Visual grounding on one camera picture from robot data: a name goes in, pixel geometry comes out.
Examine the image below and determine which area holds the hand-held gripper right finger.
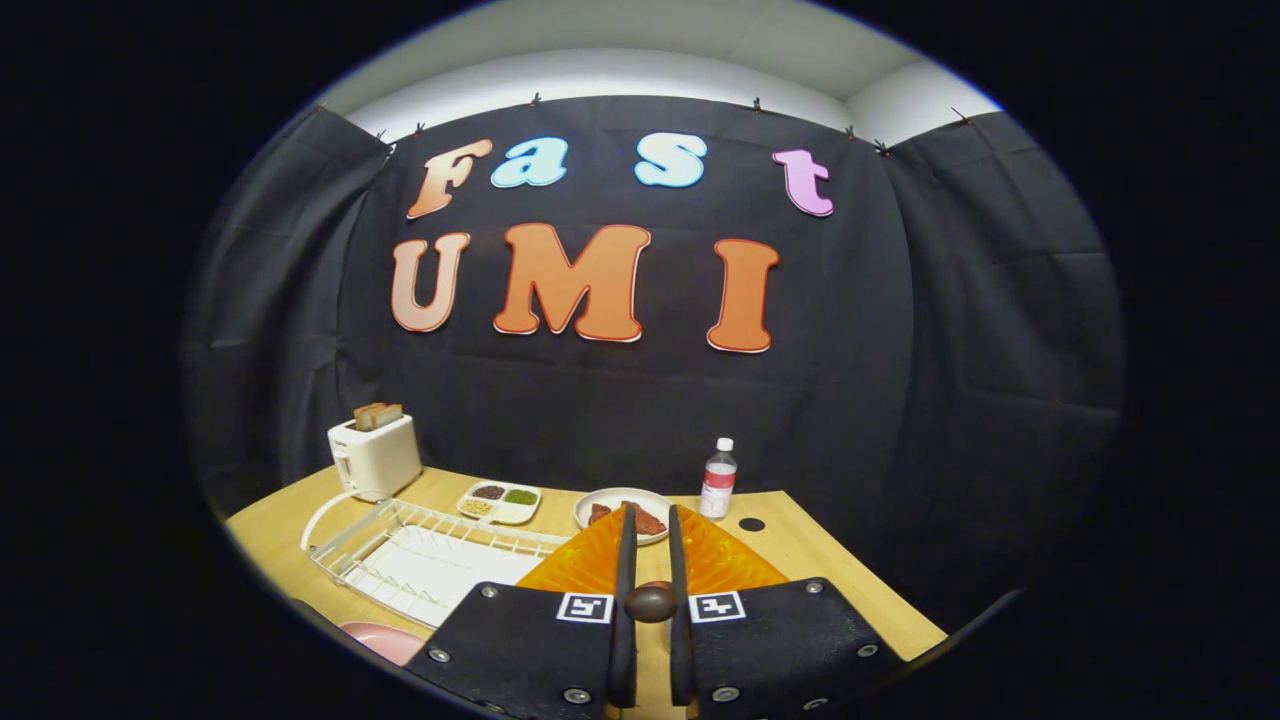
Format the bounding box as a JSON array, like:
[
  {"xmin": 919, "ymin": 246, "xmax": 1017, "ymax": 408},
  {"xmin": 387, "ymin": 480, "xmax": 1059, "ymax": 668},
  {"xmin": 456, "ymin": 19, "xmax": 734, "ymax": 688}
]
[{"xmin": 666, "ymin": 505, "xmax": 906, "ymax": 720}]

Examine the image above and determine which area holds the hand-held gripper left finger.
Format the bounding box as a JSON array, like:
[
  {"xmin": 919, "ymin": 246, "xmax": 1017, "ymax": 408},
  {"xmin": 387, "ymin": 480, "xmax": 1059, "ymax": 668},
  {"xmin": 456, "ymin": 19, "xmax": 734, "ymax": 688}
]
[{"xmin": 405, "ymin": 505, "xmax": 639, "ymax": 720}]

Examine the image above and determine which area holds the brown handled spoon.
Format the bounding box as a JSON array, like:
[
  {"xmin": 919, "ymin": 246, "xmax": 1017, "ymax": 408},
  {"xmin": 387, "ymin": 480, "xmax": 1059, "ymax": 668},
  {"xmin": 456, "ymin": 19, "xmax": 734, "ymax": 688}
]
[{"xmin": 625, "ymin": 580, "xmax": 681, "ymax": 625}]

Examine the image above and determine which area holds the white dish rack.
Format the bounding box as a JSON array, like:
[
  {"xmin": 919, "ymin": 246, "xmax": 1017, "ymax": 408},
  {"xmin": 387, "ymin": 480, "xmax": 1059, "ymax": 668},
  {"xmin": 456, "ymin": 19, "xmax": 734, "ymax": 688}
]
[{"xmin": 305, "ymin": 497, "xmax": 571, "ymax": 631}]

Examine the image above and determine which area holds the pink plate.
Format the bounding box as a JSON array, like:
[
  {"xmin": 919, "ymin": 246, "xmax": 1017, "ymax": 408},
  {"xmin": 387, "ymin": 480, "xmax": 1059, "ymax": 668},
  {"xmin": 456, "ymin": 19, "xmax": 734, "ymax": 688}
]
[{"xmin": 338, "ymin": 621, "xmax": 429, "ymax": 667}]

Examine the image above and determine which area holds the cream plate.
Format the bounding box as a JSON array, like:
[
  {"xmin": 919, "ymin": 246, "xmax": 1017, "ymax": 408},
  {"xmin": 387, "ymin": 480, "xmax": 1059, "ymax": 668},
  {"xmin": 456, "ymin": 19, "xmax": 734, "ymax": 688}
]
[{"xmin": 574, "ymin": 487, "xmax": 675, "ymax": 547}]

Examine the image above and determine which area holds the clear water bottle red label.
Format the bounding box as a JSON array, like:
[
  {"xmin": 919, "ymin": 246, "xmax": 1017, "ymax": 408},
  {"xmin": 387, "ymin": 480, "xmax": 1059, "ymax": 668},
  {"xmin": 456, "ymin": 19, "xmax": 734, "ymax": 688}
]
[{"xmin": 699, "ymin": 437, "xmax": 739, "ymax": 521}]

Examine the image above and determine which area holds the white divided snack tray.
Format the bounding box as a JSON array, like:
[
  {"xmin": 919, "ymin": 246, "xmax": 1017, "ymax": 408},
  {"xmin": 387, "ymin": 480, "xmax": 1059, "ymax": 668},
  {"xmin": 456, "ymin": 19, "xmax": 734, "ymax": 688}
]
[{"xmin": 457, "ymin": 480, "xmax": 543, "ymax": 527}]

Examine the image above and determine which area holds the white toaster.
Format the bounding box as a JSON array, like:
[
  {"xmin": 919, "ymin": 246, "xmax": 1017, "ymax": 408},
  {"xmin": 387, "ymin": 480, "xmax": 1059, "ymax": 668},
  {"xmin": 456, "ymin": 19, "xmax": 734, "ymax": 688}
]
[{"xmin": 327, "ymin": 413, "xmax": 424, "ymax": 503}]

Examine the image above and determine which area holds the white power cable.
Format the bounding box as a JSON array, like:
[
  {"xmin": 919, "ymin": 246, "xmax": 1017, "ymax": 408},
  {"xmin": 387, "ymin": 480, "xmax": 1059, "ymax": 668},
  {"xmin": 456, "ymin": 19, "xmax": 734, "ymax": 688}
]
[{"xmin": 300, "ymin": 488, "xmax": 386, "ymax": 553}]

